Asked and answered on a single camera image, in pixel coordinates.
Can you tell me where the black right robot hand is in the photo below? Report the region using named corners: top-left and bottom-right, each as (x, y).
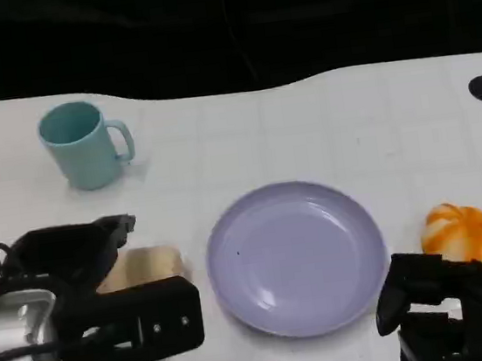
top-left (368, 241), bottom-right (482, 361)

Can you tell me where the lilac plate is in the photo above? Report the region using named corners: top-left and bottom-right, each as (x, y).
top-left (197, 169), bottom-right (397, 350)

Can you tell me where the pale green mug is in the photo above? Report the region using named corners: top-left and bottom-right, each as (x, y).
top-left (34, 94), bottom-right (141, 198)

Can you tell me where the orange and white bread roll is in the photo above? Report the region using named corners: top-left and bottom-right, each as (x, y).
top-left (416, 198), bottom-right (482, 286)

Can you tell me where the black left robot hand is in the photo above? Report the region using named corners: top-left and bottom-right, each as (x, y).
top-left (0, 212), bottom-right (146, 308)

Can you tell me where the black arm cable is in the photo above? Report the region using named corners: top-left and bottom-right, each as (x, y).
top-left (0, 338), bottom-right (64, 361)

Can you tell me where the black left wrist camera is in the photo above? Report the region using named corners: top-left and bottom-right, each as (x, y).
top-left (51, 272), bottom-right (209, 361)

